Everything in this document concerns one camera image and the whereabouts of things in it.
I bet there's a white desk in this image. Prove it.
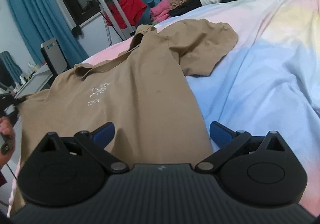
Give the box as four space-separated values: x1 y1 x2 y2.
15 65 53 98

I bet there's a black white chair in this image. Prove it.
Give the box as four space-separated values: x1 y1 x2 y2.
41 38 70 77

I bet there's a vanity mirror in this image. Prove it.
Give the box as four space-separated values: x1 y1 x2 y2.
1 51 22 87

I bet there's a pink clothes pile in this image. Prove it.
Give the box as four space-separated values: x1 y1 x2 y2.
150 0 179 23

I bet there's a pastel tie-dye bed cover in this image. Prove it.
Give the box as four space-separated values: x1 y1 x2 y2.
6 0 320 217

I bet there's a red garment on stand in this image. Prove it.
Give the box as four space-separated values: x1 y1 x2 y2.
107 0 147 29

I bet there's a person's left hand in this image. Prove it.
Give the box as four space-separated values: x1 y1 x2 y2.
0 117 16 169

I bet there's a blue curtain left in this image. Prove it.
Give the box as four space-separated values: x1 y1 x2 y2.
7 0 88 66

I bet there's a tan t-shirt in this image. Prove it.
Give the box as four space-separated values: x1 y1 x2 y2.
10 18 239 217

